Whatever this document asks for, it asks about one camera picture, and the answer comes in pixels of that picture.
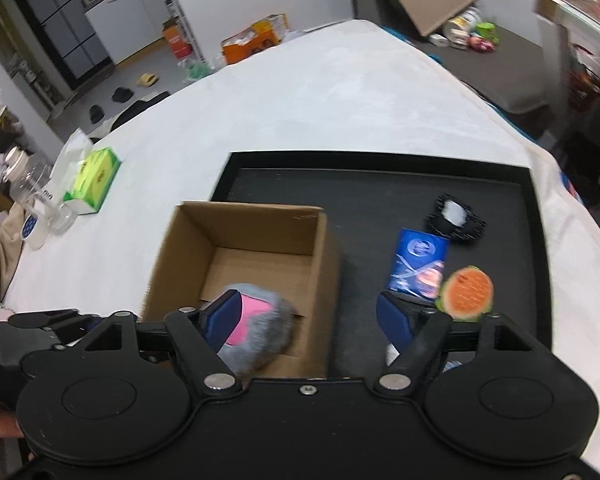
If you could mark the black slipper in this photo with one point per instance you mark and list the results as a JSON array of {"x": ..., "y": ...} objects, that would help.
[{"x": 122, "y": 95}]

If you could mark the grey pink plush paw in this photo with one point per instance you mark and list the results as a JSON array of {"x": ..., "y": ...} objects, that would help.
[{"x": 247, "y": 327}]

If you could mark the grey floor mat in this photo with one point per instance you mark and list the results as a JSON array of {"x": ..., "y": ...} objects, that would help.
[{"x": 511, "y": 77}]

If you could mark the brown cardboard box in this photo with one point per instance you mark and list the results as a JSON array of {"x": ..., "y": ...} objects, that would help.
[{"x": 286, "y": 249}]

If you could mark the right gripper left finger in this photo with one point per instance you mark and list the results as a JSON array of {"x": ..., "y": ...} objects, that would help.
[{"x": 127, "y": 387}]

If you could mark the toy hamburger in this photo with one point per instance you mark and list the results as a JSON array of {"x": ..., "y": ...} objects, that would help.
[{"x": 466, "y": 295}]

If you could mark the black shallow tray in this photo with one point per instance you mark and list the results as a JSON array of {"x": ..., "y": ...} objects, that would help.
[{"x": 369, "y": 198}]

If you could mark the white round container blue label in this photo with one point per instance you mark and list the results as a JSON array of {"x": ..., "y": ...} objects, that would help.
[{"x": 34, "y": 231}]

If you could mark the orange shopping bag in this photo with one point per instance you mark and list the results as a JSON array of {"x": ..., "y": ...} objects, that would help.
[{"x": 259, "y": 36}]

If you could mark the blue tissue packet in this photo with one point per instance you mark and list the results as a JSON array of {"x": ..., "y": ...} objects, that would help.
[{"x": 418, "y": 264}]

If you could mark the orange cardboard box on floor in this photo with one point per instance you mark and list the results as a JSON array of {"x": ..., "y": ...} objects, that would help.
[{"x": 171, "y": 32}]

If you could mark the green tissue box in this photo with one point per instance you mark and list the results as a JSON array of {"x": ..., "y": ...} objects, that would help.
[{"x": 83, "y": 174}]

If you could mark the yellow slipper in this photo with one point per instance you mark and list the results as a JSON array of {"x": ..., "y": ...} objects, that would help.
[{"x": 147, "y": 80}]

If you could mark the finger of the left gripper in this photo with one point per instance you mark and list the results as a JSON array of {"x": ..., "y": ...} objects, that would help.
[{"x": 71, "y": 330}]

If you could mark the clear glass jar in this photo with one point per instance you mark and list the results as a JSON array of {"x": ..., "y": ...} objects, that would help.
[{"x": 31, "y": 185}]

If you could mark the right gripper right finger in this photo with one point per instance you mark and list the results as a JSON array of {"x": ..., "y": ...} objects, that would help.
[{"x": 486, "y": 387}]

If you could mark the black white knitted pouch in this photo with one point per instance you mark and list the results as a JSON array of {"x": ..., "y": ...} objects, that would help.
[{"x": 455, "y": 221}]

